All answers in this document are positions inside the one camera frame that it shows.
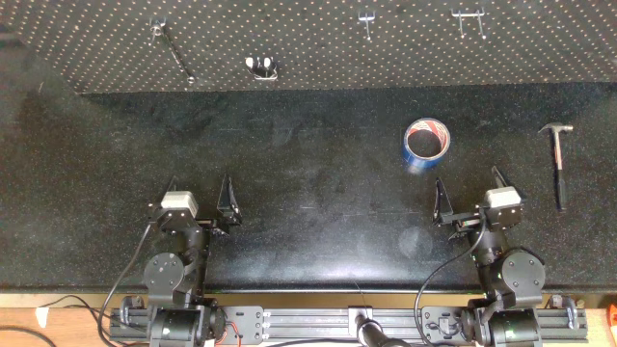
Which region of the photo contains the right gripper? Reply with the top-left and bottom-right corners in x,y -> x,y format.
432,165 -> 525,240

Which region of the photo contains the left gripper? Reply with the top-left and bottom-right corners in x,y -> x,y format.
165,173 -> 243,237

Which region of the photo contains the black pegboard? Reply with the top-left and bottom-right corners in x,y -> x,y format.
0,0 -> 617,95

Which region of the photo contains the roll of blue tape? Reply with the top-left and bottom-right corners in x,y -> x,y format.
402,117 -> 452,171

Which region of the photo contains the hammer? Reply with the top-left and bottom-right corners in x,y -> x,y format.
537,121 -> 575,213

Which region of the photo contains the wrench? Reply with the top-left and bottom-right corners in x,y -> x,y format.
148,22 -> 197,86

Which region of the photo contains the double-prong metal hook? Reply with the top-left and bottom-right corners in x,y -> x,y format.
450,7 -> 488,40

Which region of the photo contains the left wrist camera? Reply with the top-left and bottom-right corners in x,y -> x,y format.
160,190 -> 200,218

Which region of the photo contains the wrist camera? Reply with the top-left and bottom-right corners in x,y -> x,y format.
483,186 -> 523,209
160,190 -> 200,218

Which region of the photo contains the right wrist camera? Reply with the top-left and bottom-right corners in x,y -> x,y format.
483,186 -> 523,209

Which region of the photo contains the thin black cable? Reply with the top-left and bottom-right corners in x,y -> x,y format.
39,294 -> 117,334

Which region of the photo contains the mounting rail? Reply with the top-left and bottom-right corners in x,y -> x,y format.
108,293 -> 589,347

